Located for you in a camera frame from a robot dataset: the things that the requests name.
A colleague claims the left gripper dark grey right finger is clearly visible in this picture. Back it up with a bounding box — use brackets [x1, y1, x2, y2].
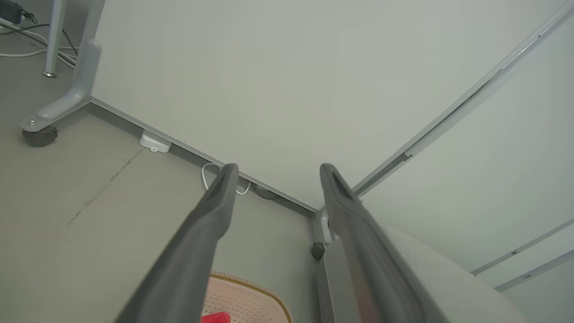
[319, 163, 449, 323]

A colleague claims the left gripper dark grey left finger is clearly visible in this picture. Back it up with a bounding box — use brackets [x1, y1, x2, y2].
[114, 163, 239, 323]

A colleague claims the grey fabric sofa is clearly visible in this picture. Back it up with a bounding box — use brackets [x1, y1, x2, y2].
[316, 224, 530, 323]

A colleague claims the cream woven laundry basket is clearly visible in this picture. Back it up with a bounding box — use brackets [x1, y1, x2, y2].
[201, 271, 293, 323]

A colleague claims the grey partition leg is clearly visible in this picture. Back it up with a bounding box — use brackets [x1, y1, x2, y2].
[315, 209, 335, 245]
[20, 0, 106, 134]

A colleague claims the dark grey round object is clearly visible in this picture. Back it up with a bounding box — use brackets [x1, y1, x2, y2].
[251, 183, 281, 200]

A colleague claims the white power adapter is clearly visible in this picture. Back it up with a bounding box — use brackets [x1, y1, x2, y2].
[139, 130, 172, 153]

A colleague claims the white partition panel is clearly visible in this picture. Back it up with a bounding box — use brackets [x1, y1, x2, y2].
[354, 18, 574, 323]
[90, 0, 574, 212]

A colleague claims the grey table leg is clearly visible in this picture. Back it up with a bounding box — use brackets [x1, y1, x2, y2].
[42, 0, 68, 78]

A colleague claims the black power brick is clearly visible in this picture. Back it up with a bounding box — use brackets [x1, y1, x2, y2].
[0, 0, 24, 25]

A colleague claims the white coiled cable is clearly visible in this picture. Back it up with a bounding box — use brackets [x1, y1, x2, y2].
[201, 162, 252, 196]

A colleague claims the dark grey floor cable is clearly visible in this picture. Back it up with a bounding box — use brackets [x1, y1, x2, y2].
[0, 23, 79, 58]

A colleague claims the white floor cable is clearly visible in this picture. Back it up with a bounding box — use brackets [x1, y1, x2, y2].
[0, 20, 78, 68]

